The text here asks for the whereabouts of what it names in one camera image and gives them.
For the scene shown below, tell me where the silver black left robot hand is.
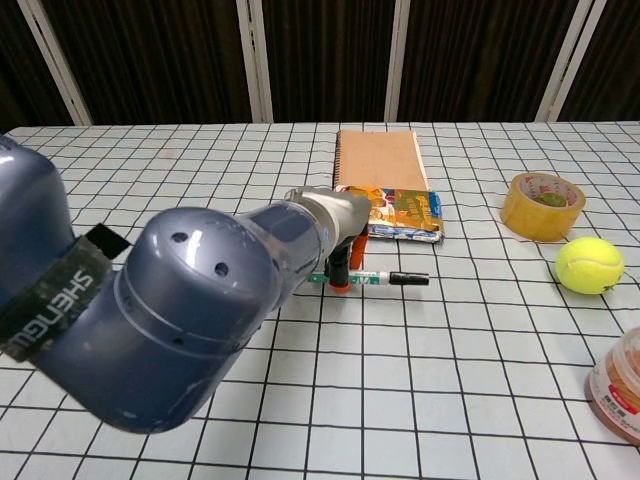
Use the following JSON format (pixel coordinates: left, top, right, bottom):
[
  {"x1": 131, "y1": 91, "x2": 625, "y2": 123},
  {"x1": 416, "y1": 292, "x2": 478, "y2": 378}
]
[{"x1": 294, "y1": 185, "x2": 374, "y2": 296}]

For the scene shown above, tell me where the green white marker pen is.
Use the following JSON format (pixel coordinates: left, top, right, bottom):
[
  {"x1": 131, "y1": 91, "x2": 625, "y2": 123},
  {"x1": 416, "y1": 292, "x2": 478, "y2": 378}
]
[{"x1": 305, "y1": 269, "x2": 431, "y2": 289}]

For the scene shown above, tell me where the yellow tennis ball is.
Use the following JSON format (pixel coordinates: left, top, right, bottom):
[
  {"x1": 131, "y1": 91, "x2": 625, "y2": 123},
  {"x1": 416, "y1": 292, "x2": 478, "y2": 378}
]
[{"x1": 555, "y1": 236, "x2": 626, "y2": 295}]

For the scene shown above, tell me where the colourful foil snack packet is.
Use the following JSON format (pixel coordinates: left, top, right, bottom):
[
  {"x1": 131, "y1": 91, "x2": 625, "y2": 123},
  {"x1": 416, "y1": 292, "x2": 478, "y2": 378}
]
[{"x1": 335, "y1": 184, "x2": 446, "y2": 245}]

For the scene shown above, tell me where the brown spiral notebook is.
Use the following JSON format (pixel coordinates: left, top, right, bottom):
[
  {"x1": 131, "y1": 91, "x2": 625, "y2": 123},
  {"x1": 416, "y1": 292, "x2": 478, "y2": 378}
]
[{"x1": 332, "y1": 128, "x2": 430, "y2": 192}]

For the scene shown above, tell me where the white black checkered tablecloth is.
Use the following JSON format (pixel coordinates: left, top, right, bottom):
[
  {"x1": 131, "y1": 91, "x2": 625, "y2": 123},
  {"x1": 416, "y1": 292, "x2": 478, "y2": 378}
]
[{"x1": 0, "y1": 119, "x2": 640, "y2": 480}]

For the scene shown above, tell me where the clear yellowish tape roll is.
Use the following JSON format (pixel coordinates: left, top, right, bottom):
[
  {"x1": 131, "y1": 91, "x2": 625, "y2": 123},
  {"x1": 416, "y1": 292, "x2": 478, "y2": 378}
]
[{"x1": 499, "y1": 171, "x2": 587, "y2": 244}]

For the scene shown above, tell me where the clear jar of rubber bands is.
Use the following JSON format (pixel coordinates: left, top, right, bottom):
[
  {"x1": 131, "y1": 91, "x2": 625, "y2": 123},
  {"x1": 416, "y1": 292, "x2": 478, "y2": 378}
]
[{"x1": 583, "y1": 327, "x2": 640, "y2": 446}]

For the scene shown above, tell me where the white metal frame bar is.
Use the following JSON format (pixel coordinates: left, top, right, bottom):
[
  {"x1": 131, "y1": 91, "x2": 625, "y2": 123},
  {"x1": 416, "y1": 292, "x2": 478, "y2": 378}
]
[
  {"x1": 383, "y1": 0, "x2": 412, "y2": 122},
  {"x1": 533, "y1": 0, "x2": 607, "y2": 122},
  {"x1": 17, "y1": 0, "x2": 94, "y2": 126},
  {"x1": 235, "y1": 0, "x2": 275, "y2": 124}
]

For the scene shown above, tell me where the black velcro strap left arm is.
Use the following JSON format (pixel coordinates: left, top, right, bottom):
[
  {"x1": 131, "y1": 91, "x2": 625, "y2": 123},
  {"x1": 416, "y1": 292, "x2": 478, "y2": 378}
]
[{"x1": 0, "y1": 223, "x2": 134, "y2": 362}]

